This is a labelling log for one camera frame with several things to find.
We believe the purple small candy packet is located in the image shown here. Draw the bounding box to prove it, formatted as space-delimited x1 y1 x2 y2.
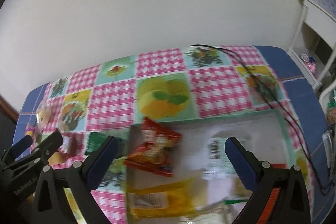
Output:
26 123 37 143

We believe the orange checkered snack bar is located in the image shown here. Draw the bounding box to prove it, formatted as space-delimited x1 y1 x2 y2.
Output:
256 163 287 224

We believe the yellow clear-wrapped pastry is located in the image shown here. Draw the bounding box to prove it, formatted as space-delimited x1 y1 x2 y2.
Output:
48 151 67 166

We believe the dark red biscuit packet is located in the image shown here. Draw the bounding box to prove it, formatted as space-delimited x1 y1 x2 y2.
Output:
59 132 78 157

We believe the round bun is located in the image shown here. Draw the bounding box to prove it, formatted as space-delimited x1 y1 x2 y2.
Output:
36 105 51 129

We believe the clear-wrapped round rice cracker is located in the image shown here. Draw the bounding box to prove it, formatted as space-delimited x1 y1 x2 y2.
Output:
224 177 252 205

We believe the dark green snack packet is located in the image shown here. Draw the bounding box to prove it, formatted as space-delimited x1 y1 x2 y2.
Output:
84 131 128 159

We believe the silver green snack packet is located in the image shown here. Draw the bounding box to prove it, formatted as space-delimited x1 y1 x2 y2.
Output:
203 136 236 180

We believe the red chip snack bag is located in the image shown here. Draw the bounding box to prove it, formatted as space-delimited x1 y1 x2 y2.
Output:
124 117 182 177

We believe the yellow snack packet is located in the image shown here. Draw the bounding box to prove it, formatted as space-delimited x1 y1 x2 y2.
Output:
126 178 207 220

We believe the patchwork plaid tablecloth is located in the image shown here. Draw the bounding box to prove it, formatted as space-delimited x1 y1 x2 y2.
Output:
14 46 335 223

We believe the teal-rimmed white tray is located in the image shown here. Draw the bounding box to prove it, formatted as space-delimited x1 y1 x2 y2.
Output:
126 109 295 209

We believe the white shelf unit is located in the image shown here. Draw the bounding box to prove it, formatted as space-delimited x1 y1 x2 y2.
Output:
287 0 335 115

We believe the black cable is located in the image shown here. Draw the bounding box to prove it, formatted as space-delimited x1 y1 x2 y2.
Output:
189 44 336 197

